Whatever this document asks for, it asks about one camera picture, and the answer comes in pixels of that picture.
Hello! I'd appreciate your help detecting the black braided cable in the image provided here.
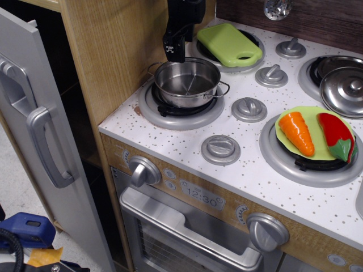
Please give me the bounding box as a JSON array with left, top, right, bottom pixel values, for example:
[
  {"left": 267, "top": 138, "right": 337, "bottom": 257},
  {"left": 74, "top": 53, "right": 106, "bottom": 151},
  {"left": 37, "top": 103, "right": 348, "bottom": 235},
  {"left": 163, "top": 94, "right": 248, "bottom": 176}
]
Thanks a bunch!
[{"left": 0, "top": 228, "right": 25, "bottom": 272}]

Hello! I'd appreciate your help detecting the steel pot lid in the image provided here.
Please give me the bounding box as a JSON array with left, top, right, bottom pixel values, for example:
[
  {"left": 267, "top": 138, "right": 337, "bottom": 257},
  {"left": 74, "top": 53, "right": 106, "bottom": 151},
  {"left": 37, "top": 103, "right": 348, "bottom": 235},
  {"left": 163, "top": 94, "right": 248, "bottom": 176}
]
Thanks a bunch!
[{"left": 319, "top": 67, "right": 362, "bottom": 119}]

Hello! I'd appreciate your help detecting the silver fridge door handle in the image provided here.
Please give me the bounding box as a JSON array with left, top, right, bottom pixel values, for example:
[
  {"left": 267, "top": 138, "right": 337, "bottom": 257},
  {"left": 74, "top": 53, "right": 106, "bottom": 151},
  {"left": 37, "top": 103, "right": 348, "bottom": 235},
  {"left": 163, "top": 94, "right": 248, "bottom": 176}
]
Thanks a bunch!
[{"left": 26, "top": 106, "right": 74, "bottom": 189}]

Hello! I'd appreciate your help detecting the silver oven door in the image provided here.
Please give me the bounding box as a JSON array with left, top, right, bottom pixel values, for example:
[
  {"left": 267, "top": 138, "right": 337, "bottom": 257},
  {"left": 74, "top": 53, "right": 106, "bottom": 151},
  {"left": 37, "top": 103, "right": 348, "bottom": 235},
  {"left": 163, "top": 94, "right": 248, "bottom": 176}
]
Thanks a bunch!
[{"left": 111, "top": 168, "right": 284, "bottom": 271}]

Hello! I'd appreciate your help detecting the shiny faucet knob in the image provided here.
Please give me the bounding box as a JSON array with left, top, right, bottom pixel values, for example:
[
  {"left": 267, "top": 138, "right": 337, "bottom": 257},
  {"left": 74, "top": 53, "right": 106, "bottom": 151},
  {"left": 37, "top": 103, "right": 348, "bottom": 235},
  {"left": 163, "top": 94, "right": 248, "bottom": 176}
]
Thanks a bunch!
[{"left": 263, "top": 0, "right": 293, "bottom": 21}]

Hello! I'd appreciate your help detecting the blue device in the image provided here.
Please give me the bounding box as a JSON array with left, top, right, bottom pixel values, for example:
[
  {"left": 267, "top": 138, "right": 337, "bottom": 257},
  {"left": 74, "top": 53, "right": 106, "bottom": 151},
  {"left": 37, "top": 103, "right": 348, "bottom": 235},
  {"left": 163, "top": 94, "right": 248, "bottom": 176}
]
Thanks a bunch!
[{"left": 1, "top": 212, "right": 56, "bottom": 248}]

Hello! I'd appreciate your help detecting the light green plate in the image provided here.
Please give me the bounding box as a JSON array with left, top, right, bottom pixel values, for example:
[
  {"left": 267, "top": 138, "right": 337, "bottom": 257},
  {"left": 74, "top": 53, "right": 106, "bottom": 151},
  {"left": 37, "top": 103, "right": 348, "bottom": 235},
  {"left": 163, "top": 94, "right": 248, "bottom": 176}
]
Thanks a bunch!
[{"left": 275, "top": 106, "right": 358, "bottom": 161}]

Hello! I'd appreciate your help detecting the back left stove burner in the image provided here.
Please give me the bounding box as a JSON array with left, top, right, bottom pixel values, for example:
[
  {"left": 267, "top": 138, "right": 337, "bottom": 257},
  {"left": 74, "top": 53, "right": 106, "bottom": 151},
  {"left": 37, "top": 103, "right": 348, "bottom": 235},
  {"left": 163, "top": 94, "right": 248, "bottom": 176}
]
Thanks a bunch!
[{"left": 190, "top": 29, "right": 265, "bottom": 73}]

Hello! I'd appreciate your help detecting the oven clock display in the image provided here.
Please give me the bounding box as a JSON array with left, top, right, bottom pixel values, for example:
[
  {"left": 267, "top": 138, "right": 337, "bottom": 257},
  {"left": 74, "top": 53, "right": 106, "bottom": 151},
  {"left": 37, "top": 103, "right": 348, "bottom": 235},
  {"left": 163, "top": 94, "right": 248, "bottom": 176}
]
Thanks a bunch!
[{"left": 180, "top": 179, "right": 226, "bottom": 211}]

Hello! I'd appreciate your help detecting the silver oven knob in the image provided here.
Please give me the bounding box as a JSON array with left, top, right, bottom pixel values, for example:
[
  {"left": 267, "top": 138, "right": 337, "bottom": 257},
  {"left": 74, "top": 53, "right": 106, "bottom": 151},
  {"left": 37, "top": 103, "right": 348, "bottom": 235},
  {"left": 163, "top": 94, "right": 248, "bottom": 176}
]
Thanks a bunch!
[
  {"left": 246, "top": 212, "right": 290, "bottom": 252},
  {"left": 129, "top": 155, "right": 162, "bottom": 188}
]

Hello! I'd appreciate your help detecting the yellow tape piece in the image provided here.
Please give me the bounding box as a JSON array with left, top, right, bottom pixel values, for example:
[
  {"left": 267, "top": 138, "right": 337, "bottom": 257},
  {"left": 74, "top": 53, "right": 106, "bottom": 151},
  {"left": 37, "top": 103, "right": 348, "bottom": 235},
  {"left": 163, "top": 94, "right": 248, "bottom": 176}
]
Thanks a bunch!
[{"left": 27, "top": 247, "right": 63, "bottom": 267}]

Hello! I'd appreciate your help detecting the steel pan under lid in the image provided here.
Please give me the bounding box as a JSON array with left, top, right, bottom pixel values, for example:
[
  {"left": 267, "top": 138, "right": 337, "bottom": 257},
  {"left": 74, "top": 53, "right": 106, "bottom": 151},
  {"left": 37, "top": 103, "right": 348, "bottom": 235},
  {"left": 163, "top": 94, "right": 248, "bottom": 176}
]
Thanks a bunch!
[{"left": 318, "top": 56, "right": 362, "bottom": 78}]

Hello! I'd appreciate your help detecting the grey stove top knob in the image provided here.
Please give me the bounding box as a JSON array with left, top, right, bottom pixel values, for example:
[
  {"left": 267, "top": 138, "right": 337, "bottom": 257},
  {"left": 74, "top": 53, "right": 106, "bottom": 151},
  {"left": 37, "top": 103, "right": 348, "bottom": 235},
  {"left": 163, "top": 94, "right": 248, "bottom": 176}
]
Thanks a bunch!
[
  {"left": 201, "top": 135, "right": 241, "bottom": 166},
  {"left": 231, "top": 97, "right": 267, "bottom": 123},
  {"left": 255, "top": 64, "right": 288, "bottom": 88},
  {"left": 275, "top": 37, "right": 307, "bottom": 60}
]

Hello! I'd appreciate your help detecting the grey fridge door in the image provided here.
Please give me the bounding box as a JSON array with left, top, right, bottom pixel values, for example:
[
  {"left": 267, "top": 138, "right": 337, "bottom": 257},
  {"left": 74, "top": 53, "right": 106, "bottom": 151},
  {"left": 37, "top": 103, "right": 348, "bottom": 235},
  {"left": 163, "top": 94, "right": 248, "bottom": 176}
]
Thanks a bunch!
[{"left": 1, "top": 10, "right": 115, "bottom": 271}]

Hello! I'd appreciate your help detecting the front left stove burner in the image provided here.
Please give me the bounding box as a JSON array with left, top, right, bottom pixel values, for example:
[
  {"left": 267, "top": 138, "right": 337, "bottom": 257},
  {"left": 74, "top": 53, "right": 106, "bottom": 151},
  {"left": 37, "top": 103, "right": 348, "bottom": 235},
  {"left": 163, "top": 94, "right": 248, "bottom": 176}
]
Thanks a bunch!
[{"left": 138, "top": 81, "right": 225, "bottom": 130}]

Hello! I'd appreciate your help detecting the left silver oven knob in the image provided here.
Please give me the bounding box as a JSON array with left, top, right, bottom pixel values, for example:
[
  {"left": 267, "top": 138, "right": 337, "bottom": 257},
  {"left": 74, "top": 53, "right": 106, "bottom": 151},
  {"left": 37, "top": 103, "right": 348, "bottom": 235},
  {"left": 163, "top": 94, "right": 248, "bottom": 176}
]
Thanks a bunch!
[{"left": 129, "top": 155, "right": 162, "bottom": 188}]

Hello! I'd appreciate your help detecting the right silver oven knob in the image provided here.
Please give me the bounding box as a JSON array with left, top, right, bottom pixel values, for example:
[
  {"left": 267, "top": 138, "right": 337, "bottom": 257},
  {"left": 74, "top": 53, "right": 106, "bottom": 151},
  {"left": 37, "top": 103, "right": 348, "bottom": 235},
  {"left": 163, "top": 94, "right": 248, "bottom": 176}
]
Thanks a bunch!
[{"left": 246, "top": 212, "right": 290, "bottom": 252}]

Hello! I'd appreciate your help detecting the front right stove burner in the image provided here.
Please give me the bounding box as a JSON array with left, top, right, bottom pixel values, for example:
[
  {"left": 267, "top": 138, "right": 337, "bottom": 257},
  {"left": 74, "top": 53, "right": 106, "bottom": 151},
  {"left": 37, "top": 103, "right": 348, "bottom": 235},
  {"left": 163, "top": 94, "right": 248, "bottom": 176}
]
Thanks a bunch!
[{"left": 259, "top": 116, "right": 362, "bottom": 188}]

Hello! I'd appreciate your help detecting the small steel pot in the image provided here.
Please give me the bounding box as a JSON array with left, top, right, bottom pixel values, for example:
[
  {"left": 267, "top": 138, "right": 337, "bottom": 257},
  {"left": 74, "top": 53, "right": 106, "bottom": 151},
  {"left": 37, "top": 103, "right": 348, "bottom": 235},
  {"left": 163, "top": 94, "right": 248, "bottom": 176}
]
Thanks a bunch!
[{"left": 147, "top": 57, "right": 230, "bottom": 108}]

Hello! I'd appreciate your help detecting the green plastic cutting board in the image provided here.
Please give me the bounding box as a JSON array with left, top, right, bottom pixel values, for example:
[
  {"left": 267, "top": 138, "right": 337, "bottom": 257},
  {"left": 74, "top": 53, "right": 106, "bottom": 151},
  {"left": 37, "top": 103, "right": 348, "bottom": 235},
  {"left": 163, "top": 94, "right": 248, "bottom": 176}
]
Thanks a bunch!
[{"left": 197, "top": 23, "right": 263, "bottom": 67}]

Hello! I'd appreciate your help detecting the wooden toy kitchen cabinet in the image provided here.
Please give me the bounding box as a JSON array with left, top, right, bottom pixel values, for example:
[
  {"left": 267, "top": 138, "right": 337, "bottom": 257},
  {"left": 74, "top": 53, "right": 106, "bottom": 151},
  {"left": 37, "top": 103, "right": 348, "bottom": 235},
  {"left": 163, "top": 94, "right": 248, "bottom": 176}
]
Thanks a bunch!
[{"left": 34, "top": 1, "right": 362, "bottom": 271}]

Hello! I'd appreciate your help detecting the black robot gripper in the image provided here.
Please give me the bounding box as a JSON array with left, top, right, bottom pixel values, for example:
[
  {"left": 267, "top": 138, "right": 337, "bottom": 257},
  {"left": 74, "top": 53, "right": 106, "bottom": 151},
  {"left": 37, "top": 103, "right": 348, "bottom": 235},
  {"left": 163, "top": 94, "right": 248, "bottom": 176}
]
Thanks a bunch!
[{"left": 163, "top": 0, "right": 206, "bottom": 63}]

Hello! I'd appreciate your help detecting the back right stove burner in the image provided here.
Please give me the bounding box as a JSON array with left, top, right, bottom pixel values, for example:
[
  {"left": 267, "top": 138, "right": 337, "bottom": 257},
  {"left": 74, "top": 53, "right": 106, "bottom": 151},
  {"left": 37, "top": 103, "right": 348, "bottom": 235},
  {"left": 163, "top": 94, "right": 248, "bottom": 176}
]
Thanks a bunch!
[{"left": 298, "top": 55, "right": 333, "bottom": 102}]

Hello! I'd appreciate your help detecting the red toy chili pepper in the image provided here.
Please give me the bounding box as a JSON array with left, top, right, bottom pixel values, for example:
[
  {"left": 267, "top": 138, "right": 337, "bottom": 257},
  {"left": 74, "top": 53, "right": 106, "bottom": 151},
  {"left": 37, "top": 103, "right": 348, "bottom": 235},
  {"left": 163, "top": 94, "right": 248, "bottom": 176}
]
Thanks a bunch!
[{"left": 316, "top": 113, "right": 356, "bottom": 163}]

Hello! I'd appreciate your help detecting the orange toy carrot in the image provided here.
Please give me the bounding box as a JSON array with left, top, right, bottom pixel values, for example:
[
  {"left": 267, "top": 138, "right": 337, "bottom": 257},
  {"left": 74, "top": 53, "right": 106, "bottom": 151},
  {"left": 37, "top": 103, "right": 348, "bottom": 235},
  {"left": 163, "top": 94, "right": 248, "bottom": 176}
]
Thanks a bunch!
[{"left": 278, "top": 112, "right": 315, "bottom": 157}]

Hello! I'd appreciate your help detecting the stove burner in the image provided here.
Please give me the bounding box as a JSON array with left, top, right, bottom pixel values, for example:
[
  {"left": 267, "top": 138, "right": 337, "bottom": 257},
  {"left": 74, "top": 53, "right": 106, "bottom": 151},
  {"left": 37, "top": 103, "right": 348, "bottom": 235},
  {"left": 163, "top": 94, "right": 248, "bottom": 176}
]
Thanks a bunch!
[
  {"left": 190, "top": 29, "right": 265, "bottom": 73},
  {"left": 298, "top": 55, "right": 333, "bottom": 102},
  {"left": 259, "top": 116, "right": 362, "bottom": 188},
  {"left": 138, "top": 81, "right": 225, "bottom": 130}
]

